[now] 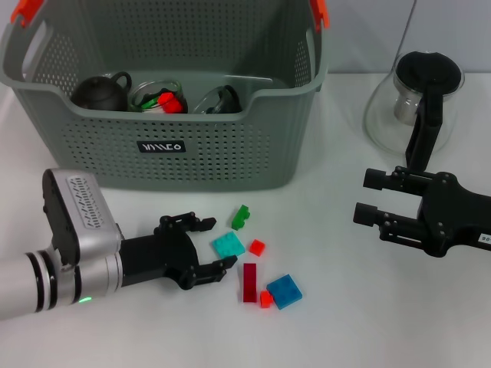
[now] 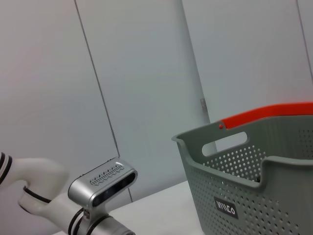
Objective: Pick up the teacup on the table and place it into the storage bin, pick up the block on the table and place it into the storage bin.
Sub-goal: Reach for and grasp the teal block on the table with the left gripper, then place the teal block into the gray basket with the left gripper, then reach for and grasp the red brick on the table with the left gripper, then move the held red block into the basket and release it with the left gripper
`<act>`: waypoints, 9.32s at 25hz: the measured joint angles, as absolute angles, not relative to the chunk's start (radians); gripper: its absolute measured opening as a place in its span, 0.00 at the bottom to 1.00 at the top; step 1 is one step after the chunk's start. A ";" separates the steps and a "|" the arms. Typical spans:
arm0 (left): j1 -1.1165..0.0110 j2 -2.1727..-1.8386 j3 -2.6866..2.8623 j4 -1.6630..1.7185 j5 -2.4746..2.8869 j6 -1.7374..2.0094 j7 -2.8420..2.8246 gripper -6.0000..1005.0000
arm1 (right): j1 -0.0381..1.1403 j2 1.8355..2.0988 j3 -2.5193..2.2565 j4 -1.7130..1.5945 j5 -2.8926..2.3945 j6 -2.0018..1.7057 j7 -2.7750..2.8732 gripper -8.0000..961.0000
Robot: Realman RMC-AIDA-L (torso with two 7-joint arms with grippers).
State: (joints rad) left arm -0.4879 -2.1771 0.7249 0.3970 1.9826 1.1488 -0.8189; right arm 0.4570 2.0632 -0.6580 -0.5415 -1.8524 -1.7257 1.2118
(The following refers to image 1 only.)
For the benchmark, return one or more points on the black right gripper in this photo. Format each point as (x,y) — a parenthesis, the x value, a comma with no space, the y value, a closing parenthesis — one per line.
(456,220)

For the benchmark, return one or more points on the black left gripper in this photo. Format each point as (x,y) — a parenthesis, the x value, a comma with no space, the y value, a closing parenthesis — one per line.
(157,257)

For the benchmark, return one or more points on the teal square toy brick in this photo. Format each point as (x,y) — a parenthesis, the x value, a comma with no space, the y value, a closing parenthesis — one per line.
(229,245)

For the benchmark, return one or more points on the green toy brick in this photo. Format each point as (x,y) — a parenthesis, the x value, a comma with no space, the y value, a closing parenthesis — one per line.
(150,101)
(241,218)

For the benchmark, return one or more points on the small red toy brick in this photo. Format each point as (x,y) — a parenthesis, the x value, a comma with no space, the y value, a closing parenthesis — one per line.
(257,247)
(265,300)

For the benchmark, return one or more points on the dark red long brick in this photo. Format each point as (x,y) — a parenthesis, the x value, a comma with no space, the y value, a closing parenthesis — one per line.
(249,283)

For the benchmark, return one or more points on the white toy plate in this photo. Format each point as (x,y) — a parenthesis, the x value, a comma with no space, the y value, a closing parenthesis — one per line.
(151,110)

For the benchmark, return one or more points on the red sloped toy brick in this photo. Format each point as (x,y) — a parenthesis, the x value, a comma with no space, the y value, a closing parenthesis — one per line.
(169,102)

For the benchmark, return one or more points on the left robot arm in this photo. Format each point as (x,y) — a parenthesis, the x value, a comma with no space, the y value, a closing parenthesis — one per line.
(23,283)

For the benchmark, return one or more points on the grey perforated storage basket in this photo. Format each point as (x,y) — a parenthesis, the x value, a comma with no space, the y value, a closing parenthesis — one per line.
(211,165)

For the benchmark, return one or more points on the blue square toy brick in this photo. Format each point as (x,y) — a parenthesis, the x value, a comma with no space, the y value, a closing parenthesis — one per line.
(284,292)

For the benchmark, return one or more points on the dark clay teapot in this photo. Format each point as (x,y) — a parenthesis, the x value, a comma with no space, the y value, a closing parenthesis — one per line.
(99,94)

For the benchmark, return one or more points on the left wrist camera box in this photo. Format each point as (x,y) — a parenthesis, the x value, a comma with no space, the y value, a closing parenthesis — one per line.
(76,214)

